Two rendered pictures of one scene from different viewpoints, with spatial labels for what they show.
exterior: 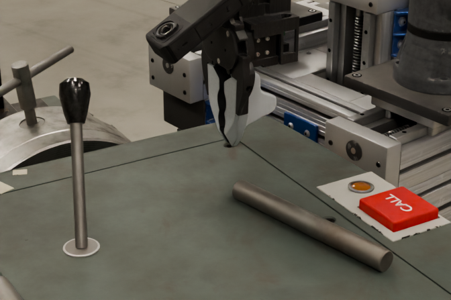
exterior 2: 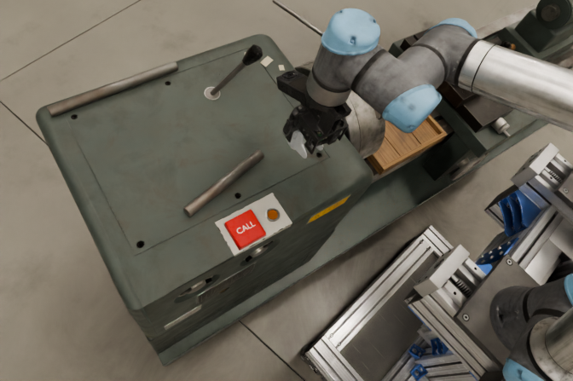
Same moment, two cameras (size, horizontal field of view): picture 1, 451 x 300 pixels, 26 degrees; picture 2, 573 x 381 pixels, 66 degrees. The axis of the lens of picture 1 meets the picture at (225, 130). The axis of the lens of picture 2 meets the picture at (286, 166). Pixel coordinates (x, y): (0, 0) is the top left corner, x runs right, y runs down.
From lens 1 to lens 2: 0.98 m
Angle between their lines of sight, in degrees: 58
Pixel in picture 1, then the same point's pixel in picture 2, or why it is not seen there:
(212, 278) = (185, 141)
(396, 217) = (230, 224)
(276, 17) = (315, 128)
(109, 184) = (270, 101)
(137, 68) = not seen: outside the picture
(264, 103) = (301, 150)
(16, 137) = not seen: hidden behind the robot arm
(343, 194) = (264, 204)
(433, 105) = (470, 308)
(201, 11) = (296, 84)
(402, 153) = (436, 291)
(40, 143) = not seen: hidden behind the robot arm
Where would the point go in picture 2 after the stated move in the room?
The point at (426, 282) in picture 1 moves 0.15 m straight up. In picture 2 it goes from (175, 232) to (172, 199)
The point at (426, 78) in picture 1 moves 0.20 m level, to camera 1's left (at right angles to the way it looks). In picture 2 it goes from (497, 304) to (474, 218)
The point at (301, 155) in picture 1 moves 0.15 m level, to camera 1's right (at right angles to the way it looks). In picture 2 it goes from (309, 188) to (316, 258)
